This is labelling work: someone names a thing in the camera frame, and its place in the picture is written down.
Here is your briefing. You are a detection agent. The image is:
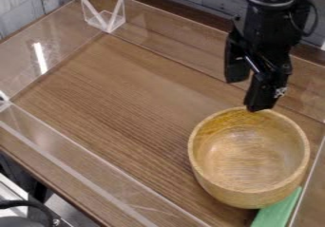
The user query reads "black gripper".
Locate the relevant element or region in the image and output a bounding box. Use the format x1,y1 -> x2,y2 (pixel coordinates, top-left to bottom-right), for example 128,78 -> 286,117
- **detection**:
224,0 -> 311,112

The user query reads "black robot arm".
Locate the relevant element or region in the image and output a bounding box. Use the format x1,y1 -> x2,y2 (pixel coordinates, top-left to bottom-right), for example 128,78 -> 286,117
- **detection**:
224,0 -> 315,112

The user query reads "brown wooden bowl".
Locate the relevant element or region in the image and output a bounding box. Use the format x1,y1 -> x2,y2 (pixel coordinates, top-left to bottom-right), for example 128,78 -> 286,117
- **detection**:
187,107 -> 311,209

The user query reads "green block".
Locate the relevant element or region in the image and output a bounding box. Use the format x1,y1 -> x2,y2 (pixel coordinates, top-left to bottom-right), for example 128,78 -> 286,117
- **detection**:
250,187 -> 302,227

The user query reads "clear acrylic corner bracket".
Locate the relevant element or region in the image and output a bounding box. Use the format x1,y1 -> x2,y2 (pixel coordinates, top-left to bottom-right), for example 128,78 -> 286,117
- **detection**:
80,0 -> 125,33

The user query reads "black cable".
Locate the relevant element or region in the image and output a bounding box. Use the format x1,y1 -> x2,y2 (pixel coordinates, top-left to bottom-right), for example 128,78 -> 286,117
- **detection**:
0,199 -> 56,227

